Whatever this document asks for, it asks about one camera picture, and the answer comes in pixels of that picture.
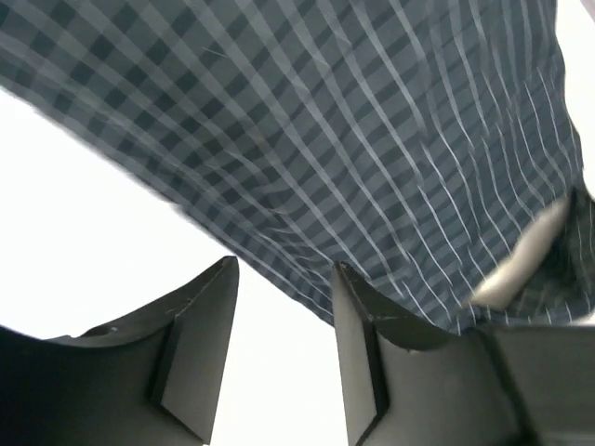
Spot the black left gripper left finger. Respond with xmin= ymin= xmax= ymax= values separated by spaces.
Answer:
xmin=1 ymin=256 xmax=239 ymax=446

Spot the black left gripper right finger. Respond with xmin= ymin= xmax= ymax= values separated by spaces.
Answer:
xmin=333 ymin=262 xmax=594 ymax=446

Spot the cream pillow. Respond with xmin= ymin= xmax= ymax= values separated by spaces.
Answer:
xmin=469 ymin=196 xmax=571 ymax=310

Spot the dark checked pillowcase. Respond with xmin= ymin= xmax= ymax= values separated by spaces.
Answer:
xmin=1 ymin=1 xmax=594 ymax=334

